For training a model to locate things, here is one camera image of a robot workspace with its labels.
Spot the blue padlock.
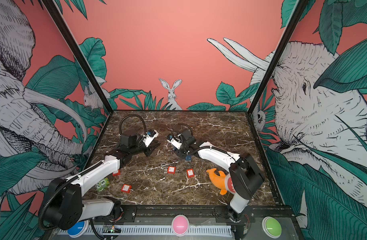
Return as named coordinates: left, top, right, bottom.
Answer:
left=185, top=155, right=192, bottom=162

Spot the red padlock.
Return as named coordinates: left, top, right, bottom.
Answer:
left=167, top=166, right=176, bottom=174
left=121, top=184, right=132, bottom=193
left=186, top=169, right=195, bottom=178
left=112, top=170, right=120, bottom=177

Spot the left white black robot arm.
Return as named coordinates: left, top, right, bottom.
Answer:
left=38, top=128, right=160, bottom=231

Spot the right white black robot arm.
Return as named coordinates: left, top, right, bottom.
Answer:
left=166, top=124, right=265, bottom=222

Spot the orange shark plush toy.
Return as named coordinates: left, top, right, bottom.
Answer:
left=206, top=168, right=236, bottom=196

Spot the green number block toy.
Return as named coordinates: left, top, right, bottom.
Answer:
left=95, top=178, right=110, bottom=192

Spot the pink push button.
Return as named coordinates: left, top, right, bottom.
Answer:
left=171, top=215, right=190, bottom=237

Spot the blue push button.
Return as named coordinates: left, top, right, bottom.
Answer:
left=67, top=220, right=89, bottom=238

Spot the green push button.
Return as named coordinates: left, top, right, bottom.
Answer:
left=261, top=216, right=282, bottom=239

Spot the black front mounting rail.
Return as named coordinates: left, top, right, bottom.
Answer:
left=51, top=204, right=295, bottom=224

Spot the left black frame post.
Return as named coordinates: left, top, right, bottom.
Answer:
left=42, top=0, right=114, bottom=115

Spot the black frame post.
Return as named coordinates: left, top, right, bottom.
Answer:
left=247, top=0, right=308, bottom=116
left=42, top=0, right=114, bottom=115

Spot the right black frame post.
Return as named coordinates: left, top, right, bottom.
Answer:
left=247, top=0, right=308, bottom=116

